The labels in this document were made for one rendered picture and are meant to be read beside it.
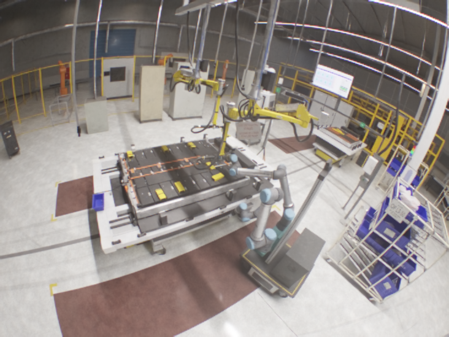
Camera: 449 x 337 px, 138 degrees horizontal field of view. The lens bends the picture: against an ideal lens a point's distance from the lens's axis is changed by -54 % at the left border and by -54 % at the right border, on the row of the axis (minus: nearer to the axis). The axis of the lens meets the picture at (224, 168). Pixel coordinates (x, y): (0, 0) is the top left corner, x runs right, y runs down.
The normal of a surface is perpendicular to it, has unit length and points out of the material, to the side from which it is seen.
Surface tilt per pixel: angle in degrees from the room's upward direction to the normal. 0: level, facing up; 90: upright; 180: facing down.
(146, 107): 90
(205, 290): 0
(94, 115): 90
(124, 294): 0
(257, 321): 0
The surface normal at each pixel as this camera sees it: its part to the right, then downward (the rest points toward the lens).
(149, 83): 0.56, 0.54
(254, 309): 0.18, -0.82
